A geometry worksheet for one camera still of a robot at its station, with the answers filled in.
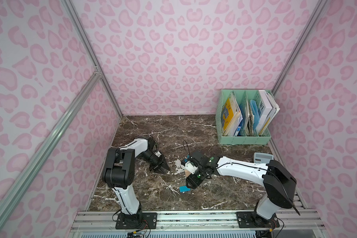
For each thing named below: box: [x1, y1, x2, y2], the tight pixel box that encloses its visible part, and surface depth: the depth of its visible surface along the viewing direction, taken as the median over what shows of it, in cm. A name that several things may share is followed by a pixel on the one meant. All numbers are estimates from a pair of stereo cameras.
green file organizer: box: [215, 89, 273, 145], surface depth 98 cm
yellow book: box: [220, 91, 242, 136], surface depth 98 cm
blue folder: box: [249, 99, 260, 131], surface depth 91 cm
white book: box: [255, 89, 281, 136], surface depth 94 cm
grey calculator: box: [253, 152, 275, 164], surface depth 95 cm
